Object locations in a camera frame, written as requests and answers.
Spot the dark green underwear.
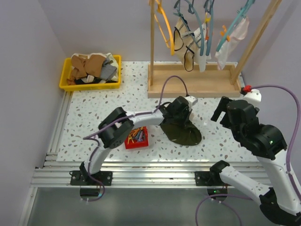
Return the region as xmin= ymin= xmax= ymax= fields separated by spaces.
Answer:
xmin=160 ymin=120 xmax=202 ymax=146

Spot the white lettered underwear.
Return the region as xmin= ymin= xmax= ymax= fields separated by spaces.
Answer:
xmin=188 ymin=23 xmax=211 ymax=73

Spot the orange clothes hanger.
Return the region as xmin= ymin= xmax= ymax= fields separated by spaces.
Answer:
xmin=148 ymin=0 xmax=175 ymax=58

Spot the grey-blue clothes hanger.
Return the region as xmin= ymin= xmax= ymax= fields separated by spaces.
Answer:
xmin=173 ymin=0 xmax=207 ymax=55

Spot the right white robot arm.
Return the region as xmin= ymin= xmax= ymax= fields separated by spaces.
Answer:
xmin=205 ymin=97 xmax=301 ymax=226

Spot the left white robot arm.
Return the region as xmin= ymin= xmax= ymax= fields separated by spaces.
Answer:
xmin=70 ymin=96 xmax=198 ymax=186

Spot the pink white underwear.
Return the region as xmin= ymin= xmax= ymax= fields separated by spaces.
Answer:
xmin=215 ymin=17 xmax=249 ymax=70

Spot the orange clothespin on grey hanger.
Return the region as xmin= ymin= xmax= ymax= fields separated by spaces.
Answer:
xmin=206 ymin=27 xmax=210 ymax=40

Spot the beige black-trimmed underwear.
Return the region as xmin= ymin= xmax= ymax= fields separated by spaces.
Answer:
xmin=174 ymin=18 xmax=196 ymax=72

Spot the yellow clothespin on hanger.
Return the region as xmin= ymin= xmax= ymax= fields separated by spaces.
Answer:
xmin=205 ymin=12 xmax=211 ymax=24

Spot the teal clothes hanger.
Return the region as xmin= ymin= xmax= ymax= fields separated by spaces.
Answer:
xmin=216 ymin=0 xmax=255 ymax=52

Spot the wooden drying rack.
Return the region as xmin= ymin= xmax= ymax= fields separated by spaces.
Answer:
xmin=148 ymin=0 xmax=281 ymax=98

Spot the colourful clothespins pile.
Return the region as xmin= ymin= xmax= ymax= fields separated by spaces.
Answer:
xmin=127 ymin=127 xmax=144 ymax=144

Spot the red clothespin bin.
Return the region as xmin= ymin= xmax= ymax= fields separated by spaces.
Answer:
xmin=124 ymin=127 xmax=149 ymax=149

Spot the pile of clothes in bin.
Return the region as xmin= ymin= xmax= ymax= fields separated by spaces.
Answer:
xmin=67 ymin=53 xmax=119 ymax=85

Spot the yellow plastic bin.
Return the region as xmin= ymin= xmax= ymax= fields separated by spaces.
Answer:
xmin=59 ymin=55 xmax=122 ymax=92

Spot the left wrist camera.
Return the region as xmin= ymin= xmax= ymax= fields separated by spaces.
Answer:
xmin=185 ymin=96 xmax=198 ymax=108

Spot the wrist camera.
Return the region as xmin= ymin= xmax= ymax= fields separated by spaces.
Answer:
xmin=240 ymin=85 xmax=262 ymax=104
xmin=185 ymin=96 xmax=198 ymax=108

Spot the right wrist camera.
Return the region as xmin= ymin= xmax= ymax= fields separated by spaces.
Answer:
xmin=240 ymin=85 xmax=262 ymax=104

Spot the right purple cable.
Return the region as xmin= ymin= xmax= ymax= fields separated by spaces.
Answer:
xmin=195 ymin=84 xmax=301 ymax=226

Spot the aluminium rail frame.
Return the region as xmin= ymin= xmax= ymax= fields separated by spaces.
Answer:
xmin=19 ymin=90 xmax=270 ymax=226

